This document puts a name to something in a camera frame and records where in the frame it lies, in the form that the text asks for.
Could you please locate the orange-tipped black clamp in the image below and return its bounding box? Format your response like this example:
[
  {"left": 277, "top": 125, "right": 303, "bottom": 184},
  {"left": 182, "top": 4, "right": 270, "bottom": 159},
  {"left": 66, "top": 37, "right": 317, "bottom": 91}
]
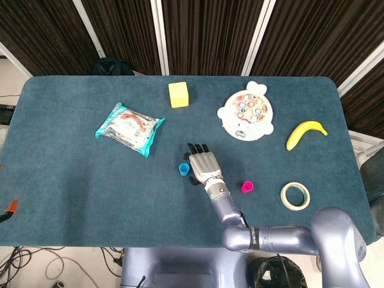
[{"left": 0, "top": 200, "right": 19, "bottom": 223}]

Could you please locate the blue-grey robot torso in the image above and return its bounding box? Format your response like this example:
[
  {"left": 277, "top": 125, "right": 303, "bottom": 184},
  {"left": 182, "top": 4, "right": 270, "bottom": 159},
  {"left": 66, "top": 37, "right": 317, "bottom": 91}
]
[{"left": 119, "top": 246, "right": 250, "bottom": 288}]

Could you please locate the black trash bag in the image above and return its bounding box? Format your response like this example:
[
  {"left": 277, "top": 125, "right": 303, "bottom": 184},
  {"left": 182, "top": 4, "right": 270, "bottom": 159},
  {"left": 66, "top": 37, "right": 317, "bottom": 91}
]
[{"left": 248, "top": 254, "right": 308, "bottom": 288}]

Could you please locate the black backpack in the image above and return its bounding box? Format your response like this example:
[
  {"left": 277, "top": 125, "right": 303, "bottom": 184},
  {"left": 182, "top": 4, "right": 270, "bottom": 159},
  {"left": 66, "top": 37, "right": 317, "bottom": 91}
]
[{"left": 92, "top": 58, "right": 135, "bottom": 76}]

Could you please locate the teal table cloth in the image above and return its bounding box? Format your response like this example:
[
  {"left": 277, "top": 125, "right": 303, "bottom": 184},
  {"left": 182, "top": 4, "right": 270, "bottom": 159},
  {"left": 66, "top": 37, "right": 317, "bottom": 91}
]
[{"left": 0, "top": 75, "right": 378, "bottom": 248}]

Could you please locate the yellow banana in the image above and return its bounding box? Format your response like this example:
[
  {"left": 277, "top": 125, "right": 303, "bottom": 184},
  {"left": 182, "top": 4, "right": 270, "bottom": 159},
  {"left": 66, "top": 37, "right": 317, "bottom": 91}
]
[{"left": 286, "top": 120, "right": 328, "bottom": 151}]

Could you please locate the masking tape roll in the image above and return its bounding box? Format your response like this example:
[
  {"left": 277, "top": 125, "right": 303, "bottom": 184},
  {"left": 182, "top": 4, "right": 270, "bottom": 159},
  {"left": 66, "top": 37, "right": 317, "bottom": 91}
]
[{"left": 280, "top": 181, "right": 311, "bottom": 211}]

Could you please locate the white partition post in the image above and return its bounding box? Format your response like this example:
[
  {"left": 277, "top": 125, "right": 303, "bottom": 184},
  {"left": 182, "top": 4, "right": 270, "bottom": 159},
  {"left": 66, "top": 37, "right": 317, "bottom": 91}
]
[
  {"left": 337, "top": 38, "right": 384, "bottom": 97},
  {"left": 149, "top": 0, "right": 170, "bottom": 76},
  {"left": 0, "top": 41, "right": 33, "bottom": 78},
  {"left": 241, "top": 0, "right": 277, "bottom": 76},
  {"left": 71, "top": 0, "right": 106, "bottom": 58}
]

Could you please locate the teal snack bag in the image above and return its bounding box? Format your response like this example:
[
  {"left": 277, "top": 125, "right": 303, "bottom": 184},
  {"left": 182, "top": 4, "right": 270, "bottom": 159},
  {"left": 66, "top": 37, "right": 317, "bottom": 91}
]
[{"left": 95, "top": 101, "right": 166, "bottom": 158}]

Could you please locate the grey floor cable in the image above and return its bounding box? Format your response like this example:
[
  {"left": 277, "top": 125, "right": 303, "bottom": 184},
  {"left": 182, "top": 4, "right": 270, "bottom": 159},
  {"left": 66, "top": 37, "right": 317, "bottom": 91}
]
[{"left": 44, "top": 254, "right": 100, "bottom": 288}]

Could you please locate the yellow foam cube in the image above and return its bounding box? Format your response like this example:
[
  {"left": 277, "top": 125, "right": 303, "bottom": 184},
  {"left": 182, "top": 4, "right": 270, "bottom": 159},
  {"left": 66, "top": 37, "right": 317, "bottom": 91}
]
[{"left": 168, "top": 82, "right": 190, "bottom": 109}]

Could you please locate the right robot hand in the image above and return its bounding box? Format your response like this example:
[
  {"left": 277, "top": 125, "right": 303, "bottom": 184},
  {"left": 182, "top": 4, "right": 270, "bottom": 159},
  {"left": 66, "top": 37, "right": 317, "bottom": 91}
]
[{"left": 182, "top": 142, "right": 224, "bottom": 187}]

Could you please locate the black office chair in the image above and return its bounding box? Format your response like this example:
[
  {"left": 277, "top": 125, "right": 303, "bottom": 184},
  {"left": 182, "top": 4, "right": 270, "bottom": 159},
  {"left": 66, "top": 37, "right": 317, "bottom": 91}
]
[{"left": 359, "top": 155, "right": 384, "bottom": 241}]

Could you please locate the white bear-shaped plate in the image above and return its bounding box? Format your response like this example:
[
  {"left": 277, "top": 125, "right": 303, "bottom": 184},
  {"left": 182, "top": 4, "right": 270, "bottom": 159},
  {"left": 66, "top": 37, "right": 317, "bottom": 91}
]
[{"left": 217, "top": 80, "right": 275, "bottom": 142}]

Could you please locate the white metal frame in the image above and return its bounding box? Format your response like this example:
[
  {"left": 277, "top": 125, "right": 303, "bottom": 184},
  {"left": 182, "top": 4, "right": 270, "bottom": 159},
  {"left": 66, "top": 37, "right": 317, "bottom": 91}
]
[{"left": 347, "top": 130, "right": 384, "bottom": 164}]

